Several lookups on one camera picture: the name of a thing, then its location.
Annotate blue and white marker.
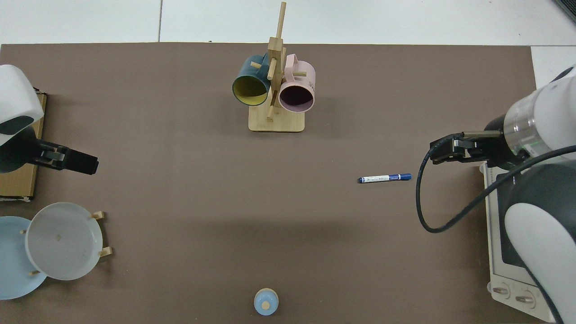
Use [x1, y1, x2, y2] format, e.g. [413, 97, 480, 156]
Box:
[358, 173, 412, 184]

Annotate wooden plate rack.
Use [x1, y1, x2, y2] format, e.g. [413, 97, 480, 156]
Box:
[20, 211, 113, 276]

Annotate grey plate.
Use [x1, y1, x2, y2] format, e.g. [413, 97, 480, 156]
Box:
[25, 202, 103, 281]

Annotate pale toaster oven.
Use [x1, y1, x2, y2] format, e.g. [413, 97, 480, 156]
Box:
[479, 162, 558, 322]

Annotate light blue plate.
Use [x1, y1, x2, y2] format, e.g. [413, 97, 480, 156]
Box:
[0, 216, 48, 300]

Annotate brown table cloth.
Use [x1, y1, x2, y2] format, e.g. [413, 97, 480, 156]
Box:
[0, 43, 547, 324]

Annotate dark grey flat object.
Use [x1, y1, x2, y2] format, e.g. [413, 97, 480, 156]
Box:
[553, 0, 576, 23]

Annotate pink mug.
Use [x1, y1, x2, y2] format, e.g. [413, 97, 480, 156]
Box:
[278, 54, 316, 113]

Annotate wooden cup stand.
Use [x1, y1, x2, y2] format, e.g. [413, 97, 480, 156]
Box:
[248, 1, 306, 133]

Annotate dark teal mug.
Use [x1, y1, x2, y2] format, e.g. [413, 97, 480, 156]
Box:
[232, 54, 271, 107]

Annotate small blue round thing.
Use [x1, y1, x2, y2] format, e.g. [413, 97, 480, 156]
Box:
[253, 288, 279, 316]

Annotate wire basket with wooden floor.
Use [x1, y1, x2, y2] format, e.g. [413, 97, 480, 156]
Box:
[0, 89, 48, 202]

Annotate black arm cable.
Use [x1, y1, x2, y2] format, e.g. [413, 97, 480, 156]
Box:
[416, 130, 576, 234]

